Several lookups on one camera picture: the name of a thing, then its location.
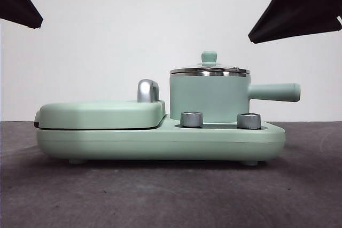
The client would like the glass pot lid green knob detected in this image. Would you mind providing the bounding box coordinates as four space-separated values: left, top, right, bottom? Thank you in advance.
170 50 251 75

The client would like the silver control knob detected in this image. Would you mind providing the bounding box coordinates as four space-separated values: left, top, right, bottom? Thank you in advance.
180 111 204 128
237 113 262 130

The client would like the mint green saucepan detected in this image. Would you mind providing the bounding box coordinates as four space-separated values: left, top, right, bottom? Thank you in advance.
169 72 301 121

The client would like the mint green breakfast machine base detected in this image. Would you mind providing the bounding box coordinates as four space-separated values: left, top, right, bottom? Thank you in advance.
35 114 286 166

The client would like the silver griddle lid handle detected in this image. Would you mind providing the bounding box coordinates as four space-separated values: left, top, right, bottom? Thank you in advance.
137 79 161 104

